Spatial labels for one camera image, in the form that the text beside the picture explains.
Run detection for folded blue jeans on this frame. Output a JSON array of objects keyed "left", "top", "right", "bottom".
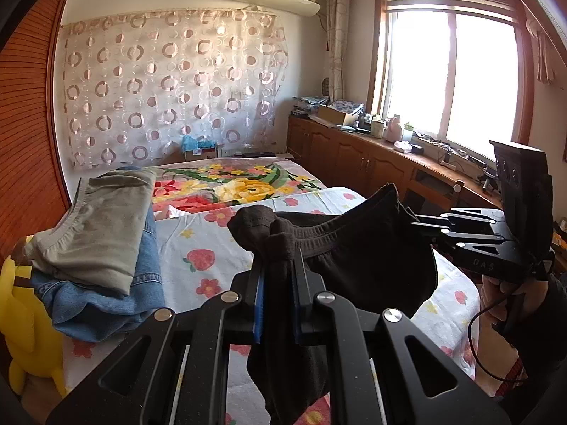
[{"left": 29, "top": 166, "right": 167, "bottom": 344}]

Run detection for ribbed wooden door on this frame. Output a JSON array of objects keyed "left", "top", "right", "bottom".
[{"left": 0, "top": 0, "right": 78, "bottom": 257}]

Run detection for blue tissue box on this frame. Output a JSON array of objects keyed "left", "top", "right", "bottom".
[{"left": 181, "top": 135, "right": 220, "bottom": 162}]

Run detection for dark brown board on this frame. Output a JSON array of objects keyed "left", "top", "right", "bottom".
[{"left": 405, "top": 181, "right": 470, "bottom": 220}]

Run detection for folded grey-green pants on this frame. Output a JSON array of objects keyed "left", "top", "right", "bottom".
[{"left": 22, "top": 169, "right": 158, "bottom": 297}]

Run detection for pink floral blanket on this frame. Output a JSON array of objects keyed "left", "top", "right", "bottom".
[{"left": 148, "top": 158, "right": 326, "bottom": 215}]

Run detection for person's right hand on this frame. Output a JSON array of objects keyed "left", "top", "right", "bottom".
[{"left": 479, "top": 275, "right": 530, "bottom": 327}]

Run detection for black pants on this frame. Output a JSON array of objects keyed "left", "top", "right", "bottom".
[{"left": 227, "top": 182, "right": 439, "bottom": 425}]

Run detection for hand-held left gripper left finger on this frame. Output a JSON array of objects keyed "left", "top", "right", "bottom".
[{"left": 46, "top": 270, "right": 266, "bottom": 425}]

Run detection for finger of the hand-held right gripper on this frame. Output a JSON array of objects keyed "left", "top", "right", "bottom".
[
  {"left": 410, "top": 207, "right": 506, "bottom": 231},
  {"left": 427, "top": 228, "right": 521, "bottom": 255}
]

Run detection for circle-patterned sheer curtain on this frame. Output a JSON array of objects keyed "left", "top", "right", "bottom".
[{"left": 60, "top": 6, "right": 288, "bottom": 169}]

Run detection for beige window curtain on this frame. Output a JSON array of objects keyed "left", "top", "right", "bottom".
[
  {"left": 325, "top": 0, "right": 350, "bottom": 100},
  {"left": 525, "top": 13, "right": 559, "bottom": 85}
]

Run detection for black cable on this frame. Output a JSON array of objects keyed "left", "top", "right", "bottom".
[{"left": 468, "top": 294, "right": 532, "bottom": 384}]

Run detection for cardboard box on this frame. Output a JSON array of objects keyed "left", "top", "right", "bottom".
[{"left": 316, "top": 104, "right": 359, "bottom": 125}]

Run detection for white floral bedsheet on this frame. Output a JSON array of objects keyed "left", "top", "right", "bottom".
[{"left": 62, "top": 188, "right": 481, "bottom": 425}]

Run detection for wooden-framed window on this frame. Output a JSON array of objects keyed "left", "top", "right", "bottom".
[{"left": 367, "top": 0, "right": 539, "bottom": 160}]

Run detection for pink figurine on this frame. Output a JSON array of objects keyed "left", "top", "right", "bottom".
[{"left": 383, "top": 115, "right": 404, "bottom": 141}]

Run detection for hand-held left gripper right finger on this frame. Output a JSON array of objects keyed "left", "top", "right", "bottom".
[{"left": 290, "top": 259, "right": 510, "bottom": 425}]

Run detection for yellow plush toy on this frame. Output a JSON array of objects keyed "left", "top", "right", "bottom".
[{"left": 0, "top": 234, "right": 67, "bottom": 397}]

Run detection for wooden cabinet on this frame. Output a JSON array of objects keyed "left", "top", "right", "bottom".
[{"left": 287, "top": 113, "right": 506, "bottom": 213}]

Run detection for person's right forearm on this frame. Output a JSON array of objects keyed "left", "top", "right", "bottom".
[{"left": 500, "top": 270, "right": 567, "bottom": 425}]

